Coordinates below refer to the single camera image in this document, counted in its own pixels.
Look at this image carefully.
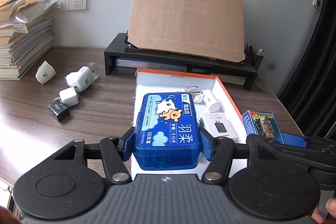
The person's right hand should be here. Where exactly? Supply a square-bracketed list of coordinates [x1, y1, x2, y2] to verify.
[311, 198, 336, 223]

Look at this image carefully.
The stack of books and papers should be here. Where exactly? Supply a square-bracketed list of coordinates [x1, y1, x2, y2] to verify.
[1, 0, 56, 80]

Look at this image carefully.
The red blue playing card box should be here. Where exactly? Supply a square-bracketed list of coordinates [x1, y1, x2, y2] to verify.
[242, 110, 284, 143]

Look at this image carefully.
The clear plastic bag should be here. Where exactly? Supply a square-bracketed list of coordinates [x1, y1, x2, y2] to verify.
[1, 0, 57, 37]

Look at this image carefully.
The clear glass bottle white cap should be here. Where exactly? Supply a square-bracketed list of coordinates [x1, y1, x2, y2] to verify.
[186, 85, 205, 103]

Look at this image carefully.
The black charger plug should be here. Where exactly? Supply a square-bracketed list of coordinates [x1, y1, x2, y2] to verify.
[48, 99, 70, 122]

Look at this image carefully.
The white wall socket right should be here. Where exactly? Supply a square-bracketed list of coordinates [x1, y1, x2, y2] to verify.
[68, 0, 87, 11]

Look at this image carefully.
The orange white cardboard box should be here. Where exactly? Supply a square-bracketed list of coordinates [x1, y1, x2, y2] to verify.
[130, 69, 246, 178]

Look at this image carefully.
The white charger box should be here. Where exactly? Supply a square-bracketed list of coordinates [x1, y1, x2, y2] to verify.
[200, 113, 237, 141]

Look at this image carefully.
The wooden book stand board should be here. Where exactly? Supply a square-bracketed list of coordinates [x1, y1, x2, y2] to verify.
[127, 0, 245, 63]

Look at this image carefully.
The white plug-in diffuser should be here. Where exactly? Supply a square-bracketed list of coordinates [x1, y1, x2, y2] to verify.
[35, 61, 56, 85]
[65, 62, 98, 93]

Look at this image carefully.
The black monitor riser stand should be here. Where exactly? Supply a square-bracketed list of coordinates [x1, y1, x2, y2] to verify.
[104, 33, 257, 90]

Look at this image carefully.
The teal adhesive bandage box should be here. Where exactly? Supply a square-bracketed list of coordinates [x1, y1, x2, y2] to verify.
[198, 118, 205, 127]

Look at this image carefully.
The white square charger plug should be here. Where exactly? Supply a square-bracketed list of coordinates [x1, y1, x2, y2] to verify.
[59, 87, 79, 107]

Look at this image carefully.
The black mesh pen holder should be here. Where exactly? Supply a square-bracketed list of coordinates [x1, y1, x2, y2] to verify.
[244, 44, 264, 71]

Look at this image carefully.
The white wall socket left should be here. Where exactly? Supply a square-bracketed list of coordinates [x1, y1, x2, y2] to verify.
[55, 0, 69, 11]

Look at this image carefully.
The blue floss pick box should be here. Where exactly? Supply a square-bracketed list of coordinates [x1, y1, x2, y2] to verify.
[133, 92, 203, 170]

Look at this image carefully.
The white wall socket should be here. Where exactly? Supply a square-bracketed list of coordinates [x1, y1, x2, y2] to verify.
[55, 0, 69, 11]
[68, 0, 87, 11]

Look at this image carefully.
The beige book under riser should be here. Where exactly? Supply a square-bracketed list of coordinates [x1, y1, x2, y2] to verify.
[211, 74, 246, 86]

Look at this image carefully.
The red grey book under riser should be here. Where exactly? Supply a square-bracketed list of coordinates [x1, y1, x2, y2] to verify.
[115, 59, 187, 72]

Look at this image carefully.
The white pill bottle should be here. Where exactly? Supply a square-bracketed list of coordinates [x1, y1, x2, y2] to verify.
[202, 89, 221, 113]

